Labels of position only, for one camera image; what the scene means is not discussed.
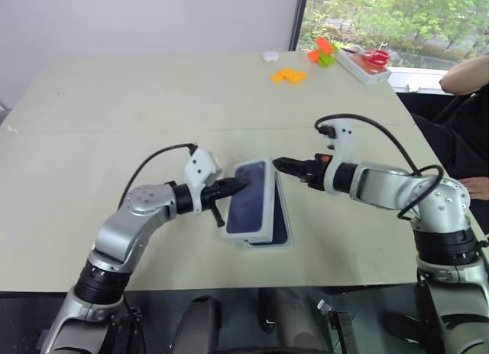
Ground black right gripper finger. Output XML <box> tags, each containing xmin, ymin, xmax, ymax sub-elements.
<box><xmin>274</xmin><ymin>166</ymin><xmax>308</xmax><ymax>180</ymax></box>
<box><xmin>272</xmin><ymin>156</ymin><xmax>306</xmax><ymax>169</ymax></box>

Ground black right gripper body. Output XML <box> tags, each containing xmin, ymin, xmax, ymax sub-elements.
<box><xmin>303</xmin><ymin>152</ymin><xmax>331</xmax><ymax>191</ymax></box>

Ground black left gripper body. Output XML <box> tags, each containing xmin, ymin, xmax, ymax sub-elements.
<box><xmin>198</xmin><ymin>179</ymin><xmax>231</xmax><ymax>210</ymax></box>

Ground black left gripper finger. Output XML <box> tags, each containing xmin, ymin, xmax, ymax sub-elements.
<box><xmin>209</xmin><ymin>202</ymin><xmax>226</xmax><ymax>229</ymax></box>
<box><xmin>225</xmin><ymin>177</ymin><xmax>250</xmax><ymax>197</ymax></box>

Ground grey lid with dark inlay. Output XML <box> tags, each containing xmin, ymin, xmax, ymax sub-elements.
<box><xmin>221</xmin><ymin>159</ymin><xmax>277</xmax><ymax>245</ymax></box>

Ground dark blue smartphone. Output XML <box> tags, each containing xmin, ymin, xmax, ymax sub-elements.
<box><xmin>271</xmin><ymin>183</ymin><xmax>290</xmax><ymax>245</ymax></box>

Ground grey tray base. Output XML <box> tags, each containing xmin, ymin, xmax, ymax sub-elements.
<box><xmin>243</xmin><ymin>169</ymin><xmax>295</xmax><ymax>252</ymax></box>

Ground white tray with red items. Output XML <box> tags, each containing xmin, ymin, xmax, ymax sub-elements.
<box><xmin>335</xmin><ymin>47</ymin><xmax>393</xmax><ymax>86</ymax></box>

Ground person's bare hand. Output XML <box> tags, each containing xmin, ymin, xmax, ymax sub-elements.
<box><xmin>459</xmin><ymin>176</ymin><xmax>489</xmax><ymax>201</ymax></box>

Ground orange toy blocks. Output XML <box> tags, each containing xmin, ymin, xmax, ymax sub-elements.
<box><xmin>270</xmin><ymin>67</ymin><xmax>309</xmax><ymax>86</ymax></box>

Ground dark grey rounded shape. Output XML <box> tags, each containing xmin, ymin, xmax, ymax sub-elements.
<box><xmin>258</xmin><ymin>287</ymin><xmax>326</xmax><ymax>354</ymax></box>
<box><xmin>178</xmin><ymin>295</ymin><xmax>223</xmax><ymax>354</ymax></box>

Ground orange green building block toy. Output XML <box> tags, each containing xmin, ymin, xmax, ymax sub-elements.
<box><xmin>306</xmin><ymin>36</ymin><xmax>340</xmax><ymax>69</ymax></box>

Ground white window sill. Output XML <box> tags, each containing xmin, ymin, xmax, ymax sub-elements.
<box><xmin>387</xmin><ymin>66</ymin><xmax>456</xmax><ymax>96</ymax></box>

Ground person in black clothing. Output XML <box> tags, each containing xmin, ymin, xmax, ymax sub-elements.
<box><xmin>397</xmin><ymin>89</ymin><xmax>489</xmax><ymax>235</ymax></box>

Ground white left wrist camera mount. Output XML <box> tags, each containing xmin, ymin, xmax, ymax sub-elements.
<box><xmin>183</xmin><ymin>147</ymin><xmax>225</xmax><ymax>218</ymax></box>

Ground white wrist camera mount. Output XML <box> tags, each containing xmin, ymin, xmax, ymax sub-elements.
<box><xmin>322</xmin><ymin>118</ymin><xmax>357</xmax><ymax>195</ymax></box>
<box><xmin>183</xmin><ymin>147</ymin><xmax>225</xmax><ymax>218</ymax></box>

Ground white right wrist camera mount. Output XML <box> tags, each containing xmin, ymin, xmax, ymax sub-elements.
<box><xmin>322</xmin><ymin>118</ymin><xmax>357</xmax><ymax>195</ymax></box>

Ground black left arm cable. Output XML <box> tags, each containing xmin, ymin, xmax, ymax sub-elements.
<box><xmin>117</xmin><ymin>141</ymin><xmax>199</xmax><ymax>210</ymax></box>

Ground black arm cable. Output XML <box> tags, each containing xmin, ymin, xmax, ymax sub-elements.
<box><xmin>313</xmin><ymin>113</ymin><xmax>446</xmax><ymax>222</ymax></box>
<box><xmin>117</xmin><ymin>141</ymin><xmax>199</xmax><ymax>210</ymax></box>

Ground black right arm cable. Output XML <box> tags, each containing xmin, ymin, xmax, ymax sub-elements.
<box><xmin>313</xmin><ymin>113</ymin><xmax>446</xmax><ymax>222</ymax></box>

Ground red handled scissors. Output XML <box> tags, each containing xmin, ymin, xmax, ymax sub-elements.
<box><xmin>342</xmin><ymin>44</ymin><xmax>391</xmax><ymax>67</ymax></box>

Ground metal bracket under table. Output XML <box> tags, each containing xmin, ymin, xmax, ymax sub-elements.
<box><xmin>316</xmin><ymin>299</ymin><xmax>358</xmax><ymax>354</ymax></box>
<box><xmin>110</xmin><ymin>307</ymin><xmax>148</xmax><ymax>354</ymax></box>

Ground black window frame post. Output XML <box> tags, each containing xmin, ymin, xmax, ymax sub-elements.
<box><xmin>288</xmin><ymin>0</ymin><xmax>309</xmax><ymax>53</ymax></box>

